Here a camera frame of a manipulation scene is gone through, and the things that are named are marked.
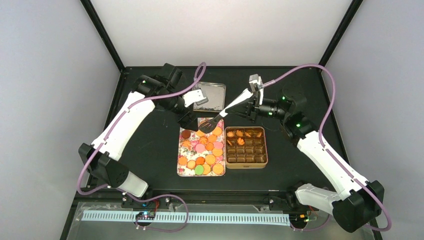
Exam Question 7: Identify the silver tin lid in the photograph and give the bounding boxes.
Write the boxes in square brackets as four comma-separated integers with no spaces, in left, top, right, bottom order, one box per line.
[192,81,226,113]

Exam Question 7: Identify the green sandwich cookie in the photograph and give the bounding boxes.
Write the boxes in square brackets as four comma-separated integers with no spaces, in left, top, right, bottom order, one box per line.
[194,165,204,176]

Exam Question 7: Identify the floral cookie tray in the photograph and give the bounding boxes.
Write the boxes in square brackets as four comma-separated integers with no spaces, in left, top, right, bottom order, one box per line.
[176,120,226,177]

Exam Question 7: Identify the brown round chocolate cookie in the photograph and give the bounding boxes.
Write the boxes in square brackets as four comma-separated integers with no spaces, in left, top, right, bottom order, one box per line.
[181,129,191,139]

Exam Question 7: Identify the white handled metal tongs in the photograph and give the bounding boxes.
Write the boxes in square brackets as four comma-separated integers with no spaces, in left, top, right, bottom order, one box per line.
[198,88,253,134]

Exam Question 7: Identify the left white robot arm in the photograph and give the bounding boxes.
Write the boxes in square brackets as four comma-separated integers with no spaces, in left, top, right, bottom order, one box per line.
[77,62,207,198]

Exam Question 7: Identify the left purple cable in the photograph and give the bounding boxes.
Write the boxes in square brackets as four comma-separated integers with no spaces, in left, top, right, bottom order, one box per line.
[76,61,207,233]

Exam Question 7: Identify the yellow dotted round biscuit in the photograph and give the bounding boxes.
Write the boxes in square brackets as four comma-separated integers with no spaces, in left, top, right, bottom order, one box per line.
[212,126,223,136]

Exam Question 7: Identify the gold cookie tin box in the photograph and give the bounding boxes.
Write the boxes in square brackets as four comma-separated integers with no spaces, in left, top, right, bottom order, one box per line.
[224,126,268,170]

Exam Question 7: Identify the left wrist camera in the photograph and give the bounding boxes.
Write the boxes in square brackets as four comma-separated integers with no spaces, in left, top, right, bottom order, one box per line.
[182,88,209,107]

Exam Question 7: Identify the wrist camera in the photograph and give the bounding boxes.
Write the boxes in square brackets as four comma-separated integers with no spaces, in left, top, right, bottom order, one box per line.
[248,74,264,104]
[182,88,209,107]

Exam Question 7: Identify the pink sandwich cookie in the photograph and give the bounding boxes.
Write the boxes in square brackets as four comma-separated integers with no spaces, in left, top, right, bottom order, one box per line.
[194,143,206,153]

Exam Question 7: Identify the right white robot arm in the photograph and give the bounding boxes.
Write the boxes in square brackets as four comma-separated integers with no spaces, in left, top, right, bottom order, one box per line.
[225,85,385,233]

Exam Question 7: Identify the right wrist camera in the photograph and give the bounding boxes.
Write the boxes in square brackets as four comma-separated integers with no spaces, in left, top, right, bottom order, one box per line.
[248,74,264,104]

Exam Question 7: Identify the white slotted cable duct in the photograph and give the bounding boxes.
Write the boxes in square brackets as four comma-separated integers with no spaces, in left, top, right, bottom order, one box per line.
[78,210,291,226]

